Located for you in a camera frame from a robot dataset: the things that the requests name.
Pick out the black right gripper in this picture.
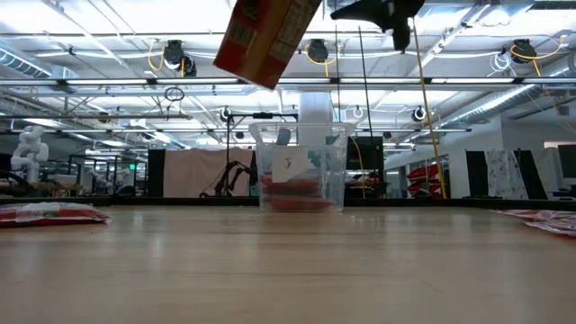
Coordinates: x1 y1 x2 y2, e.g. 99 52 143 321
330 0 427 52

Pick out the black monitor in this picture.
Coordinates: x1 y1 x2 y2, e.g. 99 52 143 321
346 136 385 171

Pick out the red storage rack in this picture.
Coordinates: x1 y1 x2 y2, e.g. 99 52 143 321
406 163 441 195

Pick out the clear plastic bin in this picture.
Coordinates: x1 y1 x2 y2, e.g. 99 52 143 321
247 121 356 213

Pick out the black partition panel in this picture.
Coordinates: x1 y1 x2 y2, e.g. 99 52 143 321
515 148 546 200
465 150 487 199
147 148 166 198

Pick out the white patterned cloth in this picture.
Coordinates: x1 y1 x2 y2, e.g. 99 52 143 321
484 148 518 200

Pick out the dark computer monitor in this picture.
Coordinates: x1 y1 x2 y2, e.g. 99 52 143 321
557 143 576 179

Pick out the beige curtain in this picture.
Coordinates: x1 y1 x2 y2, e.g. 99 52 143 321
163 147 257 198

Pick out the white cable coil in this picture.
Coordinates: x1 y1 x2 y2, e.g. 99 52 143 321
489 51 517 77

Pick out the silver ventilation duct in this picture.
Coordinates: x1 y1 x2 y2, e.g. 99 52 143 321
0 48 80 94
443 83 554 130

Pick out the yellow hanging cable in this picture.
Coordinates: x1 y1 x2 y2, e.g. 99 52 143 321
411 17 447 199

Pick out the black aluminium table frame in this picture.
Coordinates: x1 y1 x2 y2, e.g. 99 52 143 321
0 195 576 209

